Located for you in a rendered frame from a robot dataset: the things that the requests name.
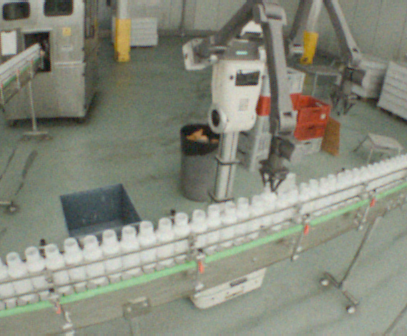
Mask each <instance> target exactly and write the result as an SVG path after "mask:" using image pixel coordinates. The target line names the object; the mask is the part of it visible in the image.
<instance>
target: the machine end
mask: <svg viewBox="0 0 407 336"><path fill-rule="evenodd" d="M98 7H99V2H98V0H0V32H2V31H6V30H8V31H10V30H16V33H17V34H16V36H17V38H16V39H17V42H16V43H17V54H11V55H9V54H7V55H2V52H1V51H2V49H1V37H0V66H1V65H3V64H5V63H7V61H9V60H10V59H13V58H15V57H17V56H18V55H19V54H21V53H23V52H24V51H26V50H27V49H28V48H30V47H31V46H33V45H36V44H38V45H40V44H42V46H43V45H45V44H43V43H44V42H45V40H46V41H47V40H48V39H50V43H49V44H50V45H51V46H50V45H48V46H50V50H51V51H50V55H51V58H50V59H51V62H50V63H49V64H48V65H47V66H46V67H45V68H44V69H42V70H41V72H39V73H38V74H37V75H36V76H35V78H34V79H33V80H31V83H32V91H33V93H32V95H33V103H34V111H35V118H37V117H41V118H51V117H67V116H69V117H79V120H78V121H76V124H77V123H79V124H82V123H84V122H85V121H84V119H81V118H82V117H84V116H85V115H86V113H87V111H88V108H89V107H91V105H90V103H91V101H92V99H93V96H94V94H96V93H97V92H96V89H97V87H98V80H99V77H98V67H97V66H98V54H99V52H98V48H99V47H100V44H98V38H97V37H98V36H99V33H98V13H99V10H98ZM0 36H1V34H0ZM28 88H29V86H28V83H27V84H26V85H24V87H22V88H21V89H20V90H19V91H18V92H17V93H16V94H15V95H14V96H13V97H12V98H11V100H9V101H8V103H6V104H5V106H3V107H4V108H2V111H3V112H5V115H4V116H5V117H6V119H8V120H12V122H11V123H10V124H9V126H11V127H12V126H14V125H16V124H17V123H16V122H14V120H13V119H24V118H32V117H31V115H32V113H31V109H30V108H31V106H30V98H29V90H28Z"/></svg>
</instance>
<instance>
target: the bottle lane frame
mask: <svg viewBox="0 0 407 336"><path fill-rule="evenodd" d="M403 189H404V191H403V193H402V195H403V196H404V197H405V196H406V192H407V182H406V183H405V182H404V184H401V185H399V186H397V187H395V188H393V189H389V190H388V191H386V192H382V193H381V194H378V195H376V198H377V199H378V200H380V201H379V202H378V201H375V202H374V204H373V206H372V207H371V205H370V207H369V209H368V212H367V214H366V216H365V220H366V221H365V222H364V224H365V223H367V222H369V221H371V220H373V219H375V218H377V217H380V216H381V215H384V213H385V210H386V209H387V207H388V206H389V204H392V203H393V202H396V205H395V207H394V209H395V208H397V207H400V203H403V197H402V196H401V198H400V199H399V202H400V203H398V196H400V195H401V194H400V193H401V190H403ZM368 201H369V199H367V198H366V200H364V201H362V202H358V203H356V204H353V205H351V206H349V205H348V207H346V208H343V209H340V210H339V209H338V211H335V212H334V211H333V212H332V213H328V214H327V215H324V216H323V215H322V217H321V218H318V219H317V218H316V217H315V218H316V220H313V221H311V222H310V224H311V225H312V226H313V227H314V229H313V230H312V229H311V228H309V231H308V233H307V235H305V234H304V235H303V238H302V241H301V244H300V246H301V251H299V254H300V253H301V252H304V251H307V250H309V249H312V248H314V247H317V246H319V245H321V244H324V243H325V242H326V241H329V240H331V239H333V238H336V237H338V236H340V235H342V234H345V233H347V232H349V231H352V230H353V229H356V227H357V226H358V225H357V224H356V223H355V222H354V221H355V220H354V219H355V216H356V215H357V214H358V213H357V211H358V209H360V208H361V210H360V212H359V215H361V217H362V215H363V213H364V211H365V209H366V206H367V203H368ZM405 203H407V201H406V202H405ZM394 209H393V210H394ZM364 224H363V225H364ZM289 227H290V226H289ZM301 228H302V226H301V225H297V226H296V227H293V228H291V227H290V228H289V229H286V230H284V229H283V231H280V232H277V233H276V232H275V234H274V235H271V236H269V235H267V237H265V238H260V237H259V238H260V239H259V240H256V241H252V240H251V242H250V243H247V244H244V243H243V242H242V243H243V245H241V246H238V247H236V246H235V245H234V244H233V245H234V246H235V247H234V248H232V249H229V250H227V249H226V248H225V249H226V250H225V251H223V252H218V253H217V252H216V251H215V254H212V255H209V256H208V255H207V254H206V253H205V254H206V258H205V263H206V264H207V266H208V268H207V269H204V268H203V272H202V273H200V279H199V283H200V284H202V289H201V291H204V290H206V289H212V288H214V287H217V286H219V285H222V284H225V283H227V282H230V281H232V280H235V279H238V278H240V277H243V276H245V275H248V274H251V273H253V272H256V271H258V270H261V269H263V268H266V267H269V266H271V265H274V264H276V263H279V262H282V261H284V260H287V259H288V258H289V257H290V256H291V255H292V253H291V252H290V249H289V248H288V247H289V243H290V242H292V240H291V238H292V237H293V235H294V234H296V236H295V239H294V243H295V244H296V243H297V240H298V237H299V234H300V231H301ZM185 260H186V259H185ZM175 264H176V263H175ZM164 266H165V265H164ZM193 269H196V264H195V262H194V261H191V262H188V261H187V260H186V263H185V264H182V265H177V264H176V267H170V268H167V267H166V266H165V269H164V270H161V271H158V272H157V271H156V270H155V269H154V273H152V274H145V272H144V271H143V274H144V275H143V276H140V277H137V278H134V277H133V276H132V275H131V276H132V278H131V279H129V280H126V281H123V280H122V279H121V278H120V282H118V283H115V284H111V283H110V281H108V282H109V285H107V286H104V287H100V285H99V284H97V288H96V289H91V290H89V289H88V288H87V287H86V291H83V292H80V293H79V292H78V293H77V292H76V290H75V289H74V292H75V294H71V295H68V296H67V295H65V294H64V293H62V294H63V297H60V298H61V300H62V301H61V302H59V303H60V306H61V309H62V312H63V316H64V318H65V320H66V316H65V313H64V310H63V308H62V306H64V305H68V308H69V311H68V313H70V315H71V317H72V319H71V320H70V322H71V323H72V325H73V326H72V329H73V330H78V329H82V328H86V327H90V326H92V325H93V326H95V325H96V324H100V323H103V322H104V323H105V322H107V321H111V320H114V319H118V318H121V317H124V314H123V307H124V306H125V305H126V303H132V302H134V301H136V300H142V299H144V298H147V299H150V301H151V308H154V307H159V306H161V305H163V304H166V303H171V302H174V301H176V300H179V299H181V298H187V297H188V296H191V295H192V292H193V284H192V283H191V282H192V277H194V275H192V273H193ZM201 291H200V292H201ZM39 301H40V302H39V303H38V302H37V303H35V304H34V303H33V304H30V302H29V300H28V305H24V306H20V307H18V304H16V308H15V307H14V308H10V309H8V308H7V306H6V305H5V310H1V311H0V336H55V335H58V334H62V333H66V332H65V330H64V328H63V326H62V324H61V322H60V318H59V316H58V313H57V312H56V311H55V307H54V305H53V304H50V303H49V301H46V300H45V301H43V302H42V300H41V298H40V297H39Z"/></svg>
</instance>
